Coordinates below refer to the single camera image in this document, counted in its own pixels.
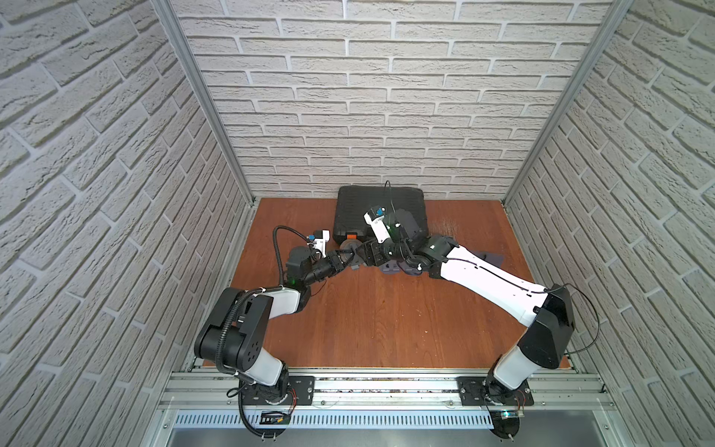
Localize dark grey stand wooden base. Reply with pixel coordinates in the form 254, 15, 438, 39
339, 238, 366, 270

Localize left corner aluminium profile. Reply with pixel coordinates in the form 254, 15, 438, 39
154, 0, 256, 206

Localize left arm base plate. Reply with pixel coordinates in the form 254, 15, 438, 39
242, 374, 316, 406

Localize purple-grey phone stand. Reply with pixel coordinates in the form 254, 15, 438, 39
398, 263, 424, 277

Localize grey phone stand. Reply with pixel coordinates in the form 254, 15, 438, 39
482, 253, 505, 268
380, 262, 401, 275

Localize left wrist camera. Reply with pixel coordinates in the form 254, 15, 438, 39
307, 229, 331, 261

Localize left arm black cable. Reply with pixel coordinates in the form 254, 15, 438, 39
214, 225, 312, 375

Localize black plastic tool case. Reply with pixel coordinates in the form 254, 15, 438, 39
332, 185, 430, 245

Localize right corner aluminium profile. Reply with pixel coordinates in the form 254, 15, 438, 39
502, 0, 633, 208

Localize aluminium front rail frame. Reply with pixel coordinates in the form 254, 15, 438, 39
143, 367, 632, 446

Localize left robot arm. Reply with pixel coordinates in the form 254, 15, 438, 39
194, 246, 357, 395

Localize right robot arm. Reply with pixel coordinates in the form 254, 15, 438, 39
355, 235, 575, 393

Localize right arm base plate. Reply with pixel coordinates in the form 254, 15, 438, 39
456, 376, 534, 408

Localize corner aluminium profile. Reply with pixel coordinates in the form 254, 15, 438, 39
502, 0, 633, 208
154, 0, 256, 206

